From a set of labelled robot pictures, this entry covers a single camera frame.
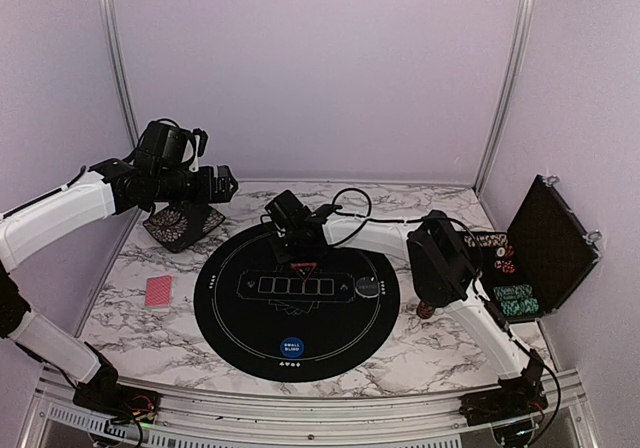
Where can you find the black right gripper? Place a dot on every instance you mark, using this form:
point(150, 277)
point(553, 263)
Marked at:
point(284, 256)

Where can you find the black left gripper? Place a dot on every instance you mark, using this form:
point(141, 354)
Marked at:
point(222, 194)

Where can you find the red triangular all-in marker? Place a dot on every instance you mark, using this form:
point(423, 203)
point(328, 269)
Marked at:
point(304, 270)

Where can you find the black dealer button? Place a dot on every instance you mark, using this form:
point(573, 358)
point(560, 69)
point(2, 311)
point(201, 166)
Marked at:
point(368, 287)

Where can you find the blue small blind button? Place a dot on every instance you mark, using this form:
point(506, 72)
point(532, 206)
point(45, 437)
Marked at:
point(292, 348)

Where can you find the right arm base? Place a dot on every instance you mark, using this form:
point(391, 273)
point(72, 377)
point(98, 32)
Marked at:
point(510, 411)

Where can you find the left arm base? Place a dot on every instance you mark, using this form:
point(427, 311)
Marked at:
point(103, 393)

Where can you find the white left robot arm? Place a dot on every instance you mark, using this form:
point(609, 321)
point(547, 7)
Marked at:
point(105, 189)

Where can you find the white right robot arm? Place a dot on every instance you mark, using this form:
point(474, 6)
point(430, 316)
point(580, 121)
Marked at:
point(443, 272)

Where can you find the black floral patterned pouch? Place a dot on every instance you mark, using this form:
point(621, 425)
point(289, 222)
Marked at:
point(179, 226)

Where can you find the round black poker mat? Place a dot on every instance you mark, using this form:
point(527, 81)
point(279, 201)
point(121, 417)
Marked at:
point(246, 303)

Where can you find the red playing card deck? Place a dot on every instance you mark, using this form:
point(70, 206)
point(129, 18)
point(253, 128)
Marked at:
point(158, 292)

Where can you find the red brown chip stack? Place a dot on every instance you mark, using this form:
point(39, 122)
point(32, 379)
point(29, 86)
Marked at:
point(425, 311)

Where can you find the black poker chip case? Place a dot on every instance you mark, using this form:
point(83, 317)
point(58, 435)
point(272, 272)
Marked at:
point(533, 267)

